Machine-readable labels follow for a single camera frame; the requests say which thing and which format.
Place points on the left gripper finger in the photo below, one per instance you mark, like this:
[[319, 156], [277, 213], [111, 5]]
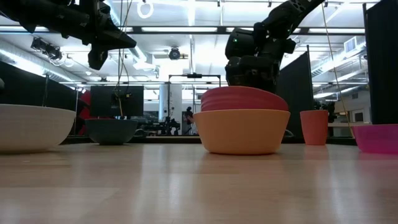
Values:
[[113, 29], [113, 42]]

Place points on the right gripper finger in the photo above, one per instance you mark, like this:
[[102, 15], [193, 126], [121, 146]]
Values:
[[239, 82], [264, 82]]

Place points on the red plastic bowl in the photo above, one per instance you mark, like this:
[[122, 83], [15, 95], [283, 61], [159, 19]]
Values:
[[242, 99]]

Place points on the orange plastic bowl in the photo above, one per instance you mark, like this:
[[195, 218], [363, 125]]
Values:
[[241, 132]]

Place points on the blue plastic bowl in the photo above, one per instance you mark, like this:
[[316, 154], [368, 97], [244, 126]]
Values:
[[110, 132]]

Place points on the white plastic bowl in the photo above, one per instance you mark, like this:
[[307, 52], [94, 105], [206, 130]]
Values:
[[31, 127]]

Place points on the pink plastic bowl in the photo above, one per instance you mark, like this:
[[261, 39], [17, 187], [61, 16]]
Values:
[[376, 138]]

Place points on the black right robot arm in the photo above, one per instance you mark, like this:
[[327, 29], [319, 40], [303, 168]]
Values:
[[280, 21]]

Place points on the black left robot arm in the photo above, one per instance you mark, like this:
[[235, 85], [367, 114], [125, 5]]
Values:
[[46, 15]]

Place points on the black partition panel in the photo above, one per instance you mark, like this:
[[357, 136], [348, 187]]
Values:
[[295, 93], [25, 90]]

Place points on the black ceiling device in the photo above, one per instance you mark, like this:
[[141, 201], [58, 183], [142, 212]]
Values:
[[46, 48]]

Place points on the black monitor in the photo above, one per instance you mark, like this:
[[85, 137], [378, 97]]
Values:
[[102, 99]]

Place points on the orange plastic cup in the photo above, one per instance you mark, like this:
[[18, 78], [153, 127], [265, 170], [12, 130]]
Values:
[[314, 127]]

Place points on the red chair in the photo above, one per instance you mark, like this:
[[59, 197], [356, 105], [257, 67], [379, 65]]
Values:
[[85, 105]]

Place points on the black background robot equipment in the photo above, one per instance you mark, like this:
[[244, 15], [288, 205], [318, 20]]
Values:
[[168, 126]]

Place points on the large black partition curtain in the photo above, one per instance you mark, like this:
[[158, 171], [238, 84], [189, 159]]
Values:
[[382, 62]]

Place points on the black background rig frame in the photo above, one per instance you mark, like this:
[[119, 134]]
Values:
[[194, 75]]

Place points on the black overhead camera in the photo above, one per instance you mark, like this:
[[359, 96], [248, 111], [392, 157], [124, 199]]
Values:
[[174, 53]]

